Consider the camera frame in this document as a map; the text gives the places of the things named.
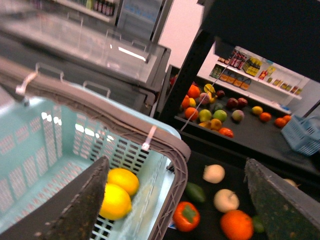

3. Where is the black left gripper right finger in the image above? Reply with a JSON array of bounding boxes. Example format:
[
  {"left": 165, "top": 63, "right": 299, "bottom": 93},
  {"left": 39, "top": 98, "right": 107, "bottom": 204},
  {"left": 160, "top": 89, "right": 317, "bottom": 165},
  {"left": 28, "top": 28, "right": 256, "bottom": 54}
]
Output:
[{"left": 244, "top": 158, "right": 320, "bottom": 240}]

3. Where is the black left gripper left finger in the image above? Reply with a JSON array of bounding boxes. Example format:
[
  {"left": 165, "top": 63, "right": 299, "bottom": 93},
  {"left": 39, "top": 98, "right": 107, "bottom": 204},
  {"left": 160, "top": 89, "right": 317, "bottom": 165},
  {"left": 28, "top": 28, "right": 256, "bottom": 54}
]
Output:
[{"left": 0, "top": 156, "right": 109, "bottom": 240}]

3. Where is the yellow lemon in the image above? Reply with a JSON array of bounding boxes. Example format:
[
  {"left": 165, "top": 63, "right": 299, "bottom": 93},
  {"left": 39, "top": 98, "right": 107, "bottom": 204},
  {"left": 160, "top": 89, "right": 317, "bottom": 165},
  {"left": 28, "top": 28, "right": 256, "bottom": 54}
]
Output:
[
  {"left": 99, "top": 183, "right": 132, "bottom": 221},
  {"left": 107, "top": 168, "right": 140, "bottom": 197}
]

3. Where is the large light blue basket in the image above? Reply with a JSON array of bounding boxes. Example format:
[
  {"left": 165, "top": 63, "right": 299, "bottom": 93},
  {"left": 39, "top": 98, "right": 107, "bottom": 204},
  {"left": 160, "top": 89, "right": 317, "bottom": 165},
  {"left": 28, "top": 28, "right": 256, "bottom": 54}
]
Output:
[{"left": 0, "top": 89, "right": 175, "bottom": 240}]

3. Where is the small blue basket far shelf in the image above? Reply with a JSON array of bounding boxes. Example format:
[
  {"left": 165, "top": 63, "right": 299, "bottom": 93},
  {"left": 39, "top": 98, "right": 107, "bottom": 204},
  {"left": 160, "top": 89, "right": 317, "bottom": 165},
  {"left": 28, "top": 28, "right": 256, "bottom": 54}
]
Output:
[{"left": 281, "top": 115, "right": 320, "bottom": 156}]

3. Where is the tangerine far shelf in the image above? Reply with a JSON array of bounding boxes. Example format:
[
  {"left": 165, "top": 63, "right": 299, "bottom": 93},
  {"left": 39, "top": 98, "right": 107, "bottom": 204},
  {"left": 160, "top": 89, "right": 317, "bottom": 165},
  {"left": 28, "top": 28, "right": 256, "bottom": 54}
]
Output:
[{"left": 259, "top": 112, "right": 272, "bottom": 123}]

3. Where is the yellow lemon far shelf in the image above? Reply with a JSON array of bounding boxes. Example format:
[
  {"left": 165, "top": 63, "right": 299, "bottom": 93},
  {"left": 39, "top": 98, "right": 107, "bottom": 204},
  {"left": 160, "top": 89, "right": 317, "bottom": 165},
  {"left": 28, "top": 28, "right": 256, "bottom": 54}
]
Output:
[{"left": 251, "top": 106, "right": 264, "bottom": 116}]

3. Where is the peach on far shelf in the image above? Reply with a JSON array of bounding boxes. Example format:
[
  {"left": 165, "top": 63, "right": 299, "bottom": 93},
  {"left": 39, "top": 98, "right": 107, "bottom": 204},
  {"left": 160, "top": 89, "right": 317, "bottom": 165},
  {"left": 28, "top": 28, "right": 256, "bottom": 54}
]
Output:
[{"left": 231, "top": 109, "right": 245, "bottom": 122}]

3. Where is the dark plum far shelf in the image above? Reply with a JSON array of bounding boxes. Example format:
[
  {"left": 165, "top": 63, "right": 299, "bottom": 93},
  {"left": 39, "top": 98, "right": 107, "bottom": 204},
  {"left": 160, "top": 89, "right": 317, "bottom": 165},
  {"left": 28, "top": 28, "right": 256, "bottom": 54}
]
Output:
[{"left": 216, "top": 90, "right": 225, "bottom": 99}]

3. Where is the green lime lower centre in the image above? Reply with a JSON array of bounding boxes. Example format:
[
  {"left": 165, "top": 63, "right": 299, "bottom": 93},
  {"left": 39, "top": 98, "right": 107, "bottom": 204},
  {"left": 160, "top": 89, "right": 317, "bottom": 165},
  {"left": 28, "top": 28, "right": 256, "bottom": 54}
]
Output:
[{"left": 252, "top": 215, "right": 265, "bottom": 234}]

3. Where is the white round pear with stem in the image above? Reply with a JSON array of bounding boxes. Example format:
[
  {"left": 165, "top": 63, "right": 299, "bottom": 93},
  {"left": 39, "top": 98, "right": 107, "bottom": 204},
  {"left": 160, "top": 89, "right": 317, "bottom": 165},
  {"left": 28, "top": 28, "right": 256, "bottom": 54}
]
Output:
[{"left": 284, "top": 178, "right": 300, "bottom": 188}]

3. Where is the large orange left centre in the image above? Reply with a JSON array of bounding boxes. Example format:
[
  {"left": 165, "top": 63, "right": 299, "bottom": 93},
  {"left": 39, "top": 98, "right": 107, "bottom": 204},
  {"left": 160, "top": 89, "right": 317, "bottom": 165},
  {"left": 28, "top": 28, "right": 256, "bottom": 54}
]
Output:
[{"left": 220, "top": 209, "right": 254, "bottom": 240}]

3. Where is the white pear lower left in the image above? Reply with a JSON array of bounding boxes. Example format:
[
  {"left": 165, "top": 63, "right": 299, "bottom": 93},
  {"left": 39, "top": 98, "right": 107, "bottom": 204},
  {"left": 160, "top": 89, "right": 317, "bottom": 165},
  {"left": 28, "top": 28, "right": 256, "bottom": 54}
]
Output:
[{"left": 213, "top": 189, "right": 240, "bottom": 213}]

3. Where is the white pear upper left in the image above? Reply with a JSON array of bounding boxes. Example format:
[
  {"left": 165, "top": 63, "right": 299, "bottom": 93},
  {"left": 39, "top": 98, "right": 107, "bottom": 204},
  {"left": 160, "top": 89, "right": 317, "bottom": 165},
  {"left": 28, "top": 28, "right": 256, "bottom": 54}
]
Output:
[{"left": 202, "top": 164, "right": 226, "bottom": 184}]

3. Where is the orange beside small basket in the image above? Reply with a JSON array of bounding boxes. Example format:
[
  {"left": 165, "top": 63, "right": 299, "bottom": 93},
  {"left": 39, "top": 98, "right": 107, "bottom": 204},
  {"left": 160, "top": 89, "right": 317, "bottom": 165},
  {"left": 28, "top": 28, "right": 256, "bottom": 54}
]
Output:
[{"left": 274, "top": 117, "right": 287, "bottom": 129}]

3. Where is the dark green avocado left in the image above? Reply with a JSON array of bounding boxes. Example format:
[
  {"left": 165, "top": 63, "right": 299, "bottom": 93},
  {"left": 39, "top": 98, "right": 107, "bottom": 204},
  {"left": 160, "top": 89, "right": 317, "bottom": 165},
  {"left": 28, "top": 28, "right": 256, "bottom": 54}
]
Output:
[{"left": 184, "top": 182, "right": 206, "bottom": 204}]

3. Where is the white zip tie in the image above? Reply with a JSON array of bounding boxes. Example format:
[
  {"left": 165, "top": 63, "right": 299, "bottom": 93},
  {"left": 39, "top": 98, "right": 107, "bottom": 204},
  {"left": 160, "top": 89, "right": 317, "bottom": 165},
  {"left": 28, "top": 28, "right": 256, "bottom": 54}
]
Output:
[
  {"left": 141, "top": 125, "right": 157, "bottom": 151},
  {"left": 15, "top": 71, "right": 38, "bottom": 96}
]

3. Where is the orange persimmon green calyx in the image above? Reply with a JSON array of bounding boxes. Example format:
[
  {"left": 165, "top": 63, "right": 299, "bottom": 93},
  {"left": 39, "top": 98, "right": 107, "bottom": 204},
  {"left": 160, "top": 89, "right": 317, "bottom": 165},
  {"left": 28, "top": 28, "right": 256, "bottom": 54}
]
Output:
[{"left": 172, "top": 201, "right": 201, "bottom": 232}]

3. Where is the red tomato far pile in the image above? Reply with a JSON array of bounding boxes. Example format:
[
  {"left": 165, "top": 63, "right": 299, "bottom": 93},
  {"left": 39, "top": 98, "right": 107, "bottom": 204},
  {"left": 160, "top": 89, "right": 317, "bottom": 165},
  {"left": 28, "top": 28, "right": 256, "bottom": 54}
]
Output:
[{"left": 218, "top": 127, "right": 234, "bottom": 138}]

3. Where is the green apple far pile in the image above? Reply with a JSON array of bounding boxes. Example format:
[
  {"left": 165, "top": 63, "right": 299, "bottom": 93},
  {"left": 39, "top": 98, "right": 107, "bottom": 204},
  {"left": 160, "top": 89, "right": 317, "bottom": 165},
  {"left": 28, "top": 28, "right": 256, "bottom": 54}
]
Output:
[{"left": 212, "top": 109, "right": 228, "bottom": 123}]

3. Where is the dark red apple far right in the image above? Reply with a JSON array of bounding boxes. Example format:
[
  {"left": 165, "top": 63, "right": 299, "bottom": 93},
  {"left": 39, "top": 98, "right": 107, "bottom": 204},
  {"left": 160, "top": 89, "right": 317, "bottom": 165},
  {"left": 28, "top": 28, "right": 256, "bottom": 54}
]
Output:
[{"left": 237, "top": 97, "right": 248, "bottom": 109}]

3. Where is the dark red apple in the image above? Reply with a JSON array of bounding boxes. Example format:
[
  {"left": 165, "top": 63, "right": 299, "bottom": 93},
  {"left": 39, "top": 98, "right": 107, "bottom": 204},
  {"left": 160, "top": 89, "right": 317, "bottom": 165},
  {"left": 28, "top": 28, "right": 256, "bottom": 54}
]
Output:
[
  {"left": 226, "top": 97, "right": 239, "bottom": 110},
  {"left": 237, "top": 97, "right": 248, "bottom": 109}
]

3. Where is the dark red apple far left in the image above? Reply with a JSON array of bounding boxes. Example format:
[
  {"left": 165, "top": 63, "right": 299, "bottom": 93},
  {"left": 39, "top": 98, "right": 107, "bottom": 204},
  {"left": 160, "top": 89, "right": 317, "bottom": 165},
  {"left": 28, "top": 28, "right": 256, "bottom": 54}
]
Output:
[{"left": 226, "top": 97, "right": 239, "bottom": 110}]

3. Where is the yellow starfruit far pile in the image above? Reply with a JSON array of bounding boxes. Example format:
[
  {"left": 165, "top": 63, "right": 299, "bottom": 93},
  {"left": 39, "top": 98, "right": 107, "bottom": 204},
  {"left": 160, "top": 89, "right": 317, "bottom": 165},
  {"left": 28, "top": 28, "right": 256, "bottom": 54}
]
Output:
[{"left": 203, "top": 83, "right": 218, "bottom": 104}]

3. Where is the glass freezer case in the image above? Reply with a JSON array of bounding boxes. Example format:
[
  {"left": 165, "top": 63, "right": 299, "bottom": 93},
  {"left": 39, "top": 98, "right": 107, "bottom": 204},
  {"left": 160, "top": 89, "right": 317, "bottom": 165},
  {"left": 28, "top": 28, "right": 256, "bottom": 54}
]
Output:
[{"left": 0, "top": 10, "right": 170, "bottom": 115}]

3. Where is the white wall shelf with bottles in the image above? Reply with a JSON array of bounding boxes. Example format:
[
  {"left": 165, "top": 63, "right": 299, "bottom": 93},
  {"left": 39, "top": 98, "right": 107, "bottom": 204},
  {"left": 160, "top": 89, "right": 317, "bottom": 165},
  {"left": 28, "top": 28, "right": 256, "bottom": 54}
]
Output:
[{"left": 210, "top": 46, "right": 310, "bottom": 113}]

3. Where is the black shelf post left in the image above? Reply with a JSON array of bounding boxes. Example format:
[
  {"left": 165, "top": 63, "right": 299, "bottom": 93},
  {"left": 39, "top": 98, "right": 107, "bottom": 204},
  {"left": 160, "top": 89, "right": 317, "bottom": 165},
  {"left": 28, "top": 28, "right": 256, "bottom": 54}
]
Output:
[{"left": 155, "top": 0, "right": 220, "bottom": 123}]

